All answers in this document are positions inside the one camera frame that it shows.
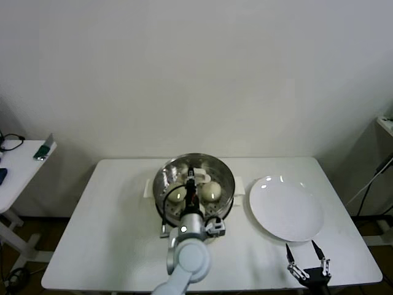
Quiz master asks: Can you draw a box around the smartphone on stand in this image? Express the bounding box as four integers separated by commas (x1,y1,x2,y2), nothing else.
33,132,57,161

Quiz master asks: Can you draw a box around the white side table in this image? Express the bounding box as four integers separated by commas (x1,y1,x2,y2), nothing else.
0,140,58,268

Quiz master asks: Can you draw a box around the white round plate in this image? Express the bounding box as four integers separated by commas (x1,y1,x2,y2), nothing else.
249,175,325,243

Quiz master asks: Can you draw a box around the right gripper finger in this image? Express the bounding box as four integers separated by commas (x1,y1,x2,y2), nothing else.
311,240,332,276
285,243,310,280

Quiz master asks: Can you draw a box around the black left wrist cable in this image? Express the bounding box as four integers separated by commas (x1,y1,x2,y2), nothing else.
158,184,187,240

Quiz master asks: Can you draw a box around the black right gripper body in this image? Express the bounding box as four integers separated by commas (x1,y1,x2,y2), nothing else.
302,267,333,295

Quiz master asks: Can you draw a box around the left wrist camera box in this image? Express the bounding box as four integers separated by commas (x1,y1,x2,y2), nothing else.
204,216,227,237

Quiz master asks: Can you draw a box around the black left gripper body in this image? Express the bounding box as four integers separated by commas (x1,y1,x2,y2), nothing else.
183,181,203,216

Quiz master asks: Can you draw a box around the black cable on side table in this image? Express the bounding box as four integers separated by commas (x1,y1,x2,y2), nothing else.
0,130,25,153

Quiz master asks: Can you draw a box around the black floor cable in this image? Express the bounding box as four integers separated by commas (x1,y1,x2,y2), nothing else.
0,265,45,288

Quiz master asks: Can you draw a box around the black hanging cable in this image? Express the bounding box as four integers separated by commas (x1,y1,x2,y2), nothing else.
357,176,393,216

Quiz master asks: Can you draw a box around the glass lid with cream handle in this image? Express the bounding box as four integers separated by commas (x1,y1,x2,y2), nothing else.
152,152,236,221

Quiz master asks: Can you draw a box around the white wall cable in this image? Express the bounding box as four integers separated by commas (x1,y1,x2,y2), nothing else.
346,170,386,206

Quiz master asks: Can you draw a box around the perforated steel steamer basket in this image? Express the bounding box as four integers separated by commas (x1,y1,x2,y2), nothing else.
143,152,246,222

